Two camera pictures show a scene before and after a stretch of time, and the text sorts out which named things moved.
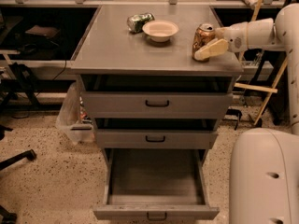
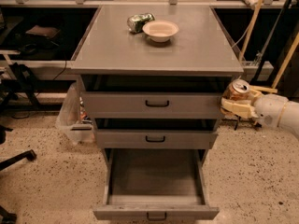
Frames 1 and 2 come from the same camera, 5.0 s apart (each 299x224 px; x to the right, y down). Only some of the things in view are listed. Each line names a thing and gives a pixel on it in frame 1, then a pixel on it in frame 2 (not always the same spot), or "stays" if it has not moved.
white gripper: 235,36 → 267,108
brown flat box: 44,31 stays
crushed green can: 135,22 stays
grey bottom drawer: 156,185 stays
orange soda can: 206,33 → 237,90
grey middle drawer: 156,133 stays
